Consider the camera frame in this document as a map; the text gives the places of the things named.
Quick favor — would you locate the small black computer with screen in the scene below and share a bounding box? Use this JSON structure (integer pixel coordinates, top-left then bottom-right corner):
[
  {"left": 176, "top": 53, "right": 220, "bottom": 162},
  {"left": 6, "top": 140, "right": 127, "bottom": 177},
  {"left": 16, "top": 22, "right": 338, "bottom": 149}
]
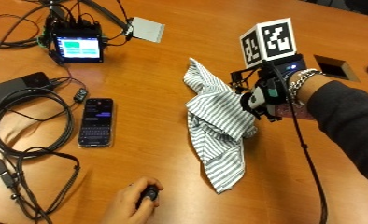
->
[{"left": 46, "top": 21, "right": 107, "bottom": 65}]

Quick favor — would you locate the square table cable opening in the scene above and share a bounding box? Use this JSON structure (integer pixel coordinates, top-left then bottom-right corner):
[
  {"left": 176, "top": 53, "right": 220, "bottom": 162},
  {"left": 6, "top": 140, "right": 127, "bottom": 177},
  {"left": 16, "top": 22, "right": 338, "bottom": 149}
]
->
[{"left": 312, "top": 54, "right": 362, "bottom": 83}]

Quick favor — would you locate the black smartphone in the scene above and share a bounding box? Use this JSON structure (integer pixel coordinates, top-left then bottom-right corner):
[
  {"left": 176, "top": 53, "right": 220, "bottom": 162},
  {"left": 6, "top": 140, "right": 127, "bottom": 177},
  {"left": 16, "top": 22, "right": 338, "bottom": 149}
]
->
[{"left": 78, "top": 97, "right": 116, "bottom": 148}]

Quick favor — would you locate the white cube with black markers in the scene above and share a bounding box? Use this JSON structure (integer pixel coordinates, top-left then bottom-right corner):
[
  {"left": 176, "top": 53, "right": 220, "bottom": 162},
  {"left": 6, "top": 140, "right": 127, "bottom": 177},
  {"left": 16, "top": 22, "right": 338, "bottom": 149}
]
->
[{"left": 239, "top": 17, "right": 299, "bottom": 69}]

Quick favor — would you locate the coiled black cable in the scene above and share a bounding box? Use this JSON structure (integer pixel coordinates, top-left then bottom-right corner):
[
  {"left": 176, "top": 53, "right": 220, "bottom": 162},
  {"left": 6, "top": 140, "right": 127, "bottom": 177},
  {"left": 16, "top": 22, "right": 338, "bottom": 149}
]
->
[{"left": 0, "top": 88, "right": 76, "bottom": 159}]

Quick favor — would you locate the small black inline dongle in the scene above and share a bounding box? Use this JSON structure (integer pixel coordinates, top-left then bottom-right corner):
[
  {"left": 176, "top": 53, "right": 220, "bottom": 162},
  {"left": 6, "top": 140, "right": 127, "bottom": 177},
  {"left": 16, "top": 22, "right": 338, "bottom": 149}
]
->
[{"left": 72, "top": 87, "right": 90, "bottom": 104}]

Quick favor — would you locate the thick black cable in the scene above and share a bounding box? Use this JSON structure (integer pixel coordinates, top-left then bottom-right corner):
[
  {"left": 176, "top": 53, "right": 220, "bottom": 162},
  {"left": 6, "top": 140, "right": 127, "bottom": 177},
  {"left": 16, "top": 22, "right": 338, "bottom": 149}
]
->
[{"left": 79, "top": 0, "right": 132, "bottom": 32}]

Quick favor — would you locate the black power adapter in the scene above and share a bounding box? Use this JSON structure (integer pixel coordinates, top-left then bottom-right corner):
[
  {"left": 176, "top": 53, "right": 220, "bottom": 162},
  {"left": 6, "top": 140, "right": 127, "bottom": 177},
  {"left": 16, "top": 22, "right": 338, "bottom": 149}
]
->
[{"left": 0, "top": 71, "right": 52, "bottom": 107}]

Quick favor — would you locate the black looped cable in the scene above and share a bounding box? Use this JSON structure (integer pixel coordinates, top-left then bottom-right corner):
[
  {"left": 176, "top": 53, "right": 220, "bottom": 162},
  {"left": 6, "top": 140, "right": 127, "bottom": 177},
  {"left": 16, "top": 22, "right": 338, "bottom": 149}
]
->
[{"left": 0, "top": 13, "right": 43, "bottom": 49}]

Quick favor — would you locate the silver chain bracelet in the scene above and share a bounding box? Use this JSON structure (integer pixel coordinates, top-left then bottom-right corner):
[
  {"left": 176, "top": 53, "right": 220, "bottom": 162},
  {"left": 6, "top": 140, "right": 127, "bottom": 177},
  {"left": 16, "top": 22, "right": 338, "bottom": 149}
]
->
[{"left": 287, "top": 68, "right": 324, "bottom": 108}]

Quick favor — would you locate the black cable with connectors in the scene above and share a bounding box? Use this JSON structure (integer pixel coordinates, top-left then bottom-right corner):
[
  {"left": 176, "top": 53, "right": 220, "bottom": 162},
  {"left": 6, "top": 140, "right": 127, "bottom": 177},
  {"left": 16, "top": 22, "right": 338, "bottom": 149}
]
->
[{"left": 0, "top": 150, "right": 83, "bottom": 224}]

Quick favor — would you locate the black glove cable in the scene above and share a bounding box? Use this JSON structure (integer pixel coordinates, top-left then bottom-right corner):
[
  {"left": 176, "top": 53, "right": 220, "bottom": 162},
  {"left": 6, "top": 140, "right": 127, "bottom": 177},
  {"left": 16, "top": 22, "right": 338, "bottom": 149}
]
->
[{"left": 270, "top": 62, "right": 330, "bottom": 224}]

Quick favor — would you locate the grey striped white cloth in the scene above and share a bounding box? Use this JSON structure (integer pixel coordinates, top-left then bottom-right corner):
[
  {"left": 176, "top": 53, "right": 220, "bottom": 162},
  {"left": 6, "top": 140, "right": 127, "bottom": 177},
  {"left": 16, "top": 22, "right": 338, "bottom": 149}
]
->
[{"left": 183, "top": 57, "right": 259, "bottom": 194}]

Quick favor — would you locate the small black remote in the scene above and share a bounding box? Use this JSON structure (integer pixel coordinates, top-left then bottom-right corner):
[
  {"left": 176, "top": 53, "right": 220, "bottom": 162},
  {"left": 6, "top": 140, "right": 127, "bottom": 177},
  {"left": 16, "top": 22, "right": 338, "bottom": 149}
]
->
[{"left": 136, "top": 185, "right": 160, "bottom": 210}]

